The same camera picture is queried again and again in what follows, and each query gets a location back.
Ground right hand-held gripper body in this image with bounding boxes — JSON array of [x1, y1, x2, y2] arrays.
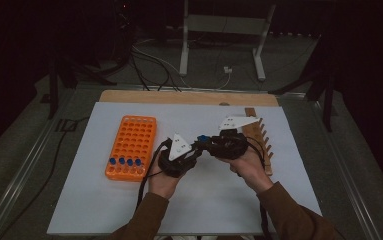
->
[[208, 115, 261, 160]]

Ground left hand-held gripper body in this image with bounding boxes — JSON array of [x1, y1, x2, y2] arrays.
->
[[158, 133, 197, 178]]

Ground wooden tube rack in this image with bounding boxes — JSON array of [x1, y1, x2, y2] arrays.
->
[[242, 107, 275, 177]]

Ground orange plastic tube rack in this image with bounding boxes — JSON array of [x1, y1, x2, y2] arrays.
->
[[104, 115, 158, 183]]

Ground person's right hand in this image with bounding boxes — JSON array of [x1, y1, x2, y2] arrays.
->
[[217, 146, 275, 195]]

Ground person's left hand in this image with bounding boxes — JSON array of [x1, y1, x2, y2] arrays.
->
[[147, 159, 183, 200]]

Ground white table mat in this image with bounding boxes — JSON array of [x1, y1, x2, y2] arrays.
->
[[46, 101, 329, 236]]

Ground white metal stand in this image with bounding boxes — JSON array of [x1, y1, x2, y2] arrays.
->
[[178, 0, 277, 82]]

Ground black stand legs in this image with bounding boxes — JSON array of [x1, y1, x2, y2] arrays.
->
[[268, 19, 338, 133], [47, 56, 118, 120]]

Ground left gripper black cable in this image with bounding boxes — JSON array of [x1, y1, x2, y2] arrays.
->
[[135, 137, 173, 209]]

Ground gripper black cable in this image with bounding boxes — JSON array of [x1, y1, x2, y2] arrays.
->
[[245, 134, 273, 240], [135, 137, 173, 209]]

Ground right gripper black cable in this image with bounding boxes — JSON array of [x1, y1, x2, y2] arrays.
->
[[245, 134, 273, 240]]

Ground black floor cables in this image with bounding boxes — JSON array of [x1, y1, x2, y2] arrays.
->
[[130, 49, 183, 93]]

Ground white floor cable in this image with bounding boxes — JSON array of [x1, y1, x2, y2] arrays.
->
[[131, 39, 232, 91]]

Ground metal floor rail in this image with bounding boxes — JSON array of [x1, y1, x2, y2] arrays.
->
[[312, 99, 383, 240], [0, 88, 77, 240]]

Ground thin black floor cable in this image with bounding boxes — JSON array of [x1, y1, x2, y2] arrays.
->
[[0, 116, 90, 240]]

